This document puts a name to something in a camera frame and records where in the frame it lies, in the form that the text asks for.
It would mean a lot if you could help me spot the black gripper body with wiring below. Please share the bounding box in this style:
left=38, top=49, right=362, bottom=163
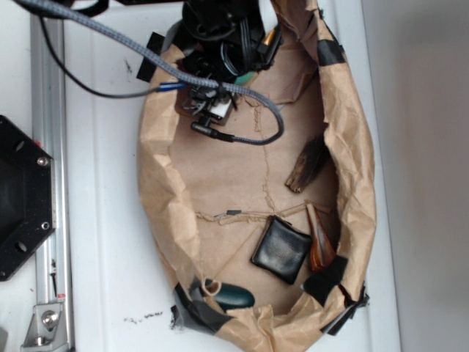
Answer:
left=174, top=0, right=283, bottom=122

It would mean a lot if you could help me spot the green ball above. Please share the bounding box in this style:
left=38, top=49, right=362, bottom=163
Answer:
left=234, top=72, right=256, bottom=85

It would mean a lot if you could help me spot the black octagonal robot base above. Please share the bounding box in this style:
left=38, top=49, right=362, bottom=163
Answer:
left=1, top=116, right=54, bottom=282

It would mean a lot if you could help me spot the weathered wood piece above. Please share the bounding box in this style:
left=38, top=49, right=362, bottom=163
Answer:
left=285, top=136, right=330, bottom=193

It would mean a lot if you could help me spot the brown paper bag nest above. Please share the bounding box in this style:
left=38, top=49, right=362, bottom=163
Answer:
left=138, top=1, right=377, bottom=351

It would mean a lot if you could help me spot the amber brown glossy object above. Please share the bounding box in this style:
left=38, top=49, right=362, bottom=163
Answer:
left=306, top=203, right=336, bottom=272

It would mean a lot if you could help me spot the dark teal oval object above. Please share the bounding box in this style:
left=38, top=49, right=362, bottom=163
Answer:
left=204, top=279, right=255, bottom=311

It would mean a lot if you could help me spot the white plastic bin lid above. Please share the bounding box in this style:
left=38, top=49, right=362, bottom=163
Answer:
left=65, top=1, right=400, bottom=351

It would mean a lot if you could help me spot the grey braided cable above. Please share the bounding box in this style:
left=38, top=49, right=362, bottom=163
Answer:
left=14, top=0, right=285, bottom=146

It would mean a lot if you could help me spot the thin black cable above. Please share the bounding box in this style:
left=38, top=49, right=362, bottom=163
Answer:
left=36, top=14, right=162, bottom=99

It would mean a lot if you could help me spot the aluminium extrusion rail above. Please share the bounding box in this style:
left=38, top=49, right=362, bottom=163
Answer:
left=21, top=16, right=75, bottom=351

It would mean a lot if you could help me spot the silver corner bracket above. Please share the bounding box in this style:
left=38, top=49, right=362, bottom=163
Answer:
left=21, top=303, right=70, bottom=351

